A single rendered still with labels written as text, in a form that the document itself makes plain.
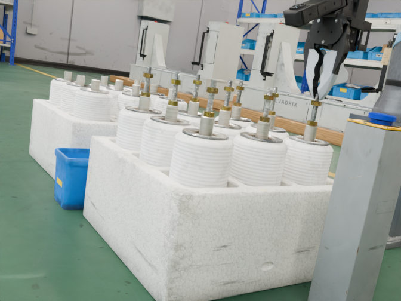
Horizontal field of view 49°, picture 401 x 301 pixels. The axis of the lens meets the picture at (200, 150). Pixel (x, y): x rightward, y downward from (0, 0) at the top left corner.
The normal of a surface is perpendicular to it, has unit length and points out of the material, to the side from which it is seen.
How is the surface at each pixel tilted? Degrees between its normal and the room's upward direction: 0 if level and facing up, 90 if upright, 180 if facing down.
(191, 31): 90
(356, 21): 90
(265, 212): 90
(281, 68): 90
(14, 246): 0
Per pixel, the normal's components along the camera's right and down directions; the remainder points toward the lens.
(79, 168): 0.53, 0.27
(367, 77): -0.81, -0.01
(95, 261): 0.15, -0.97
